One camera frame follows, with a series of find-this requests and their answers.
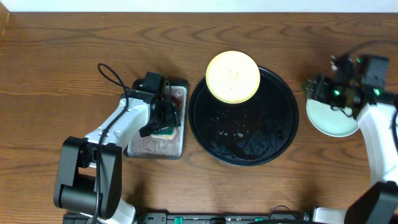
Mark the light green plate with red stain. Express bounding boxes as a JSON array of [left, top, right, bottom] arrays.
[[306, 100, 359, 138]]

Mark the black round tray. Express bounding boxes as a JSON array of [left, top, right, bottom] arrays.
[[188, 67, 299, 166]]

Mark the green scouring sponge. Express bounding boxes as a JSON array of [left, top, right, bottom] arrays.
[[154, 128, 175, 138]]

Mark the black rectangular soapy water tray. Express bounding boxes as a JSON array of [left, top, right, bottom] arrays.
[[123, 80, 188, 159]]

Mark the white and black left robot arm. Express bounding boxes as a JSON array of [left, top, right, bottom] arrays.
[[53, 79, 188, 223]]

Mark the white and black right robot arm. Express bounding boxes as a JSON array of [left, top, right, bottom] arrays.
[[303, 53, 397, 223]]

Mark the yellow round plate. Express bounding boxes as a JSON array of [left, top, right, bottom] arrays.
[[205, 51, 261, 104]]

